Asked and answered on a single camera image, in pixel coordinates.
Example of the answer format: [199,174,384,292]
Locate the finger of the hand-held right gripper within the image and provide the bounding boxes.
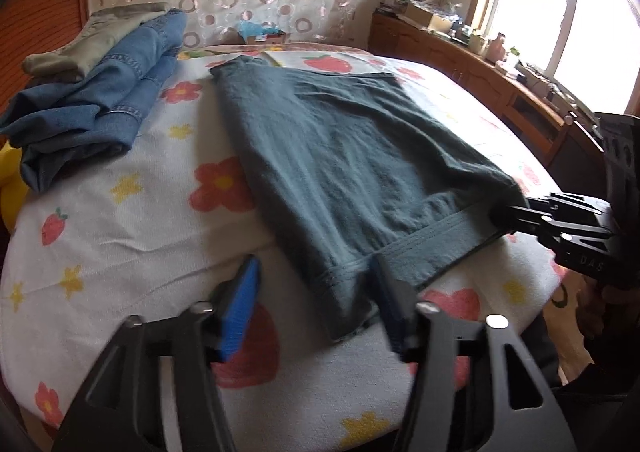
[525,192,613,219]
[487,205,626,285]

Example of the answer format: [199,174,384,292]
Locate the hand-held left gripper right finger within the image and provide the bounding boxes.
[370,255,576,452]

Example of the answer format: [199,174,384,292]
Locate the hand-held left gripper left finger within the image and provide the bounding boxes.
[52,255,262,452]

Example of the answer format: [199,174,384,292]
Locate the teal pants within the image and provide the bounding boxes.
[207,55,531,343]

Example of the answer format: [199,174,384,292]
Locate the folded grey-green pants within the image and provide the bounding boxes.
[22,2,168,83]

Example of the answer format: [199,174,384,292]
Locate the person's right hand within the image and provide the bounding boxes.
[577,279,607,339]

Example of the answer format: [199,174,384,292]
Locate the white floral blanket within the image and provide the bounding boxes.
[0,50,568,452]

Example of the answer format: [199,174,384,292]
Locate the wooden framed window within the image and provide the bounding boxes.
[467,0,640,115]

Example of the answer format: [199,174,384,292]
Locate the long wooden cabinet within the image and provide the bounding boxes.
[370,12,608,173]

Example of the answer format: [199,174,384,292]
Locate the person's dark clothing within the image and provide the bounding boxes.
[520,317,640,452]

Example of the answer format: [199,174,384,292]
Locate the open cardboard box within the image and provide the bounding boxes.
[405,0,451,30]

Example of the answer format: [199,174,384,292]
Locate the folded blue jeans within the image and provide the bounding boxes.
[0,10,190,193]

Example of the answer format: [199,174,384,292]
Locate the yellow cloth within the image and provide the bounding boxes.
[0,142,31,233]

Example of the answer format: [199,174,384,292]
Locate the pink floral bedsheet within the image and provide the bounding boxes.
[180,42,371,60]

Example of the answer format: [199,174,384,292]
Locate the cardboard box with blue bags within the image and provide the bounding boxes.
[235,22,292,46]

